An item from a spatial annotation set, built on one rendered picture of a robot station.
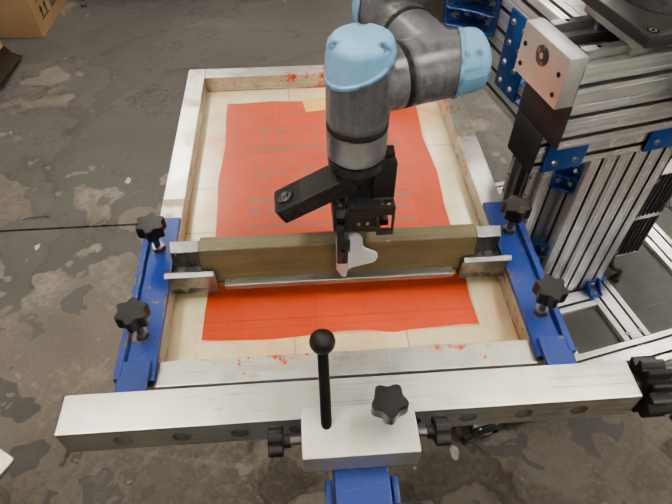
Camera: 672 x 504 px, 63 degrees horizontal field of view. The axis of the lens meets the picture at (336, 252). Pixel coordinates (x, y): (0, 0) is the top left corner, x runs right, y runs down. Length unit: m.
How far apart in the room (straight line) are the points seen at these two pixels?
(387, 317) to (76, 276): 1.67
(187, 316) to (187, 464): 0.99
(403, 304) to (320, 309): 0.13
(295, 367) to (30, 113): 2.72
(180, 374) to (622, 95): 0.82
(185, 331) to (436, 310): 0.38
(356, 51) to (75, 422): 0.51
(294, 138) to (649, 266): 1.40
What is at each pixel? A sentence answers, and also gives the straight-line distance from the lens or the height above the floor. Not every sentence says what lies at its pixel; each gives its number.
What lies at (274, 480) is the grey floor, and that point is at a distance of 1.75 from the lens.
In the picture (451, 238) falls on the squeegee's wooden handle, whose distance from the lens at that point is 0.82.
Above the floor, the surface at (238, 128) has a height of 0.95.
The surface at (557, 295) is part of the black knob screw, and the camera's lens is 0.79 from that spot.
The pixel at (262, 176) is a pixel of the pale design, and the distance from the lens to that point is 1.07.
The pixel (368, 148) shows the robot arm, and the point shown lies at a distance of 0.65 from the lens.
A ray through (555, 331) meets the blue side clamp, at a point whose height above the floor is 1.00.
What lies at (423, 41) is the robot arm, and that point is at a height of 1.34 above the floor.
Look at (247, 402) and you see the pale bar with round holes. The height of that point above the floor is 1.04.
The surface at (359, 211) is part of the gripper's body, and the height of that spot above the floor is 1.14.
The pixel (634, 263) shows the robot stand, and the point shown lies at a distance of 2.14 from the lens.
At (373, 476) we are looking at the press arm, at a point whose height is 1.04.
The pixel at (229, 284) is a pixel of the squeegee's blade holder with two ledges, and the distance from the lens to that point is 0.84.
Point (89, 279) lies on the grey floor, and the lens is 2.31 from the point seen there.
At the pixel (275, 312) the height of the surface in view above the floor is 0.95.
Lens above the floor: 1.64
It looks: 48 degrees down
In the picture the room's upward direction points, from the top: straight up
